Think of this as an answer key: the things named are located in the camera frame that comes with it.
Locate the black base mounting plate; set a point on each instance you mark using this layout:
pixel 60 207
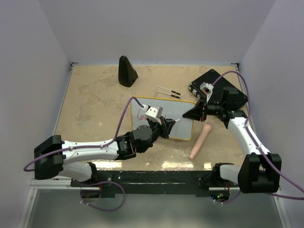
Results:
pixel 197 183

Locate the pink plastic handle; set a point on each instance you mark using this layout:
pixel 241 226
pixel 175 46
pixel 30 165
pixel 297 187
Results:
pixel 207 127

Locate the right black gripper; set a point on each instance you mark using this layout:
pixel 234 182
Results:
pixel 197 112

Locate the yellow framed whiteboard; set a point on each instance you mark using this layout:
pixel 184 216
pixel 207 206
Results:
pixel 172 109

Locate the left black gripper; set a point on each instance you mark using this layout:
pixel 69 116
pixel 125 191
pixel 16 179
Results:
pixel 166 127

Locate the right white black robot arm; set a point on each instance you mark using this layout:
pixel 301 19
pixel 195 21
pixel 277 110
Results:
pixel 259 170

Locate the metal wire board stand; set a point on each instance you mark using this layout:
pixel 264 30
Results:
pixel 166 91

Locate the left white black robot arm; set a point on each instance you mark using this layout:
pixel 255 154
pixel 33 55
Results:
pixel 55 157

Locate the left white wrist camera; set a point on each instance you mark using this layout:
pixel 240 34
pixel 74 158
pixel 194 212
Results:
pixel 153 113

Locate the black wedge stand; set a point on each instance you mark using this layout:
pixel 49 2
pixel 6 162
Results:
pixel 127 75

